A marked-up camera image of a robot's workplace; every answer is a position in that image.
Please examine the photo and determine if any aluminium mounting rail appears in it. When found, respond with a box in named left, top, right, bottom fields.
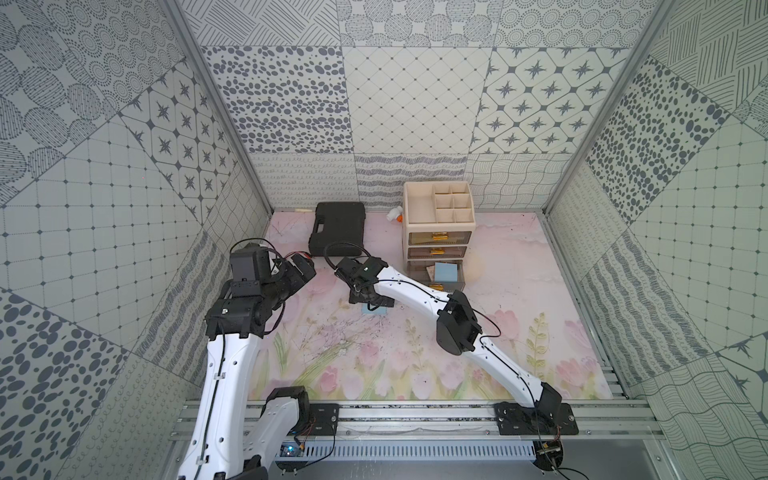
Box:
left=170, top=398, right=667, bottom=442

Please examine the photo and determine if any white valve orange handle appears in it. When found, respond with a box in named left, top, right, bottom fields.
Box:
left=386, top=206, right=404, bottom=222

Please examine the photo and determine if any beige desk organizer cabinet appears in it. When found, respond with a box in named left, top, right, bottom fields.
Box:
left=402, top=180, right=476, bottom=234

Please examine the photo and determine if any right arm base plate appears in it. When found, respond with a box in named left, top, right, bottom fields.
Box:
left=493, top=402, right=579, bottom=437

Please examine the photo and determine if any blue sticky note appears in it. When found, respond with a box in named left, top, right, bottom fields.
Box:
left=433, top=262, right=459, bottom=283
left=362, top=304, right=388, bottom=316

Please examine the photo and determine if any grey transparent drawer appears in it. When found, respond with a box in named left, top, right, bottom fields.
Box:
left=407, top=231, right=472, bottom=246

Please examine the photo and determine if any blue sticky note top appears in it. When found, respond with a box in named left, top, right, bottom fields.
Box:
left=362, top=304, right=388, bottom=316

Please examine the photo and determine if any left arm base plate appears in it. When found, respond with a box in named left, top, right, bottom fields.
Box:
left=289, top=403, right=340, bottom=438

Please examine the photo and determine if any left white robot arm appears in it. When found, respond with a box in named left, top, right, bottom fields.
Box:
left=177, top=244, right=316, bottom=479

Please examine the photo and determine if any black plastic tool case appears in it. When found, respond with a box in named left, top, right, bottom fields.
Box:
left=308, top=202, right=366, bottom=257

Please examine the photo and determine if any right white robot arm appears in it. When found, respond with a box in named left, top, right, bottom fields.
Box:
left=326, top=256, right=562, bottom=422

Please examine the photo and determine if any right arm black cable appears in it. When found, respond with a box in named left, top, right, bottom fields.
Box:
left=323, top=241, right=592, bottom=480

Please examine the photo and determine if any floral pink table mat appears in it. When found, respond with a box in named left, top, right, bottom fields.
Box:
left=249, top=213, right=611, bottom=400

